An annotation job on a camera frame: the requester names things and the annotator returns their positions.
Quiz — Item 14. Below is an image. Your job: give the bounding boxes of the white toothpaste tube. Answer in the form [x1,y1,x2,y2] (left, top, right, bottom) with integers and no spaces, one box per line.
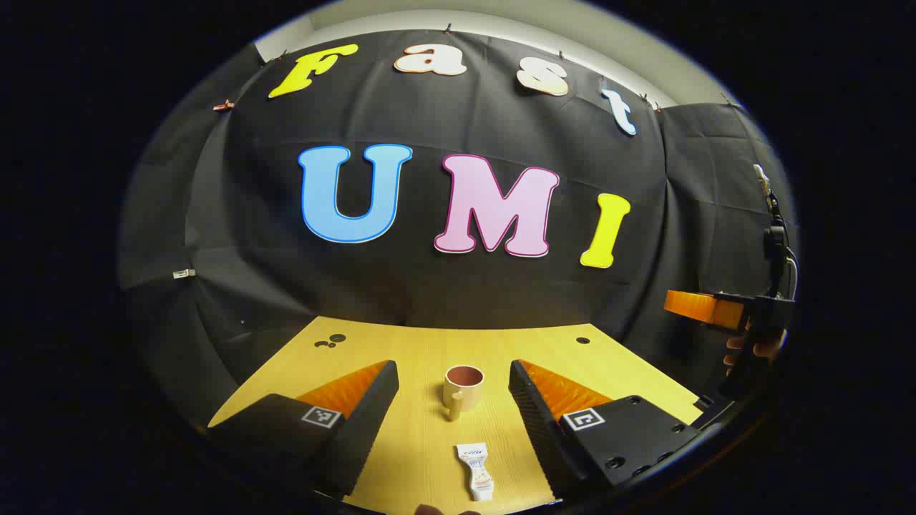
[457,443,495,502]

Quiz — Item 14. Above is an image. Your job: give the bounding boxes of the yellow wooden desktop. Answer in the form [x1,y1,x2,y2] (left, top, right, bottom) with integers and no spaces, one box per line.
[208,315,704,515]

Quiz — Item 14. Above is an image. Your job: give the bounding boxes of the black backdrop cloth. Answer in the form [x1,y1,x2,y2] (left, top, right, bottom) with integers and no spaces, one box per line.
[118,29,799,430]

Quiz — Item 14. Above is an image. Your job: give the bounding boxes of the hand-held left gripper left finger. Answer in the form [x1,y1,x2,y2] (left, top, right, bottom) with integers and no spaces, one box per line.
[208,360,400,499]

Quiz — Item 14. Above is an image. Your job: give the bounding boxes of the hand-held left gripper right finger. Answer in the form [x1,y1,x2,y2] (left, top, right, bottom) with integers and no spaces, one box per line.
[509,360,702,501]

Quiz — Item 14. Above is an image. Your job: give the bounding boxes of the beige cup with handle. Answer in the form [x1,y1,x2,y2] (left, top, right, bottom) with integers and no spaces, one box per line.
[443,365,485,421]

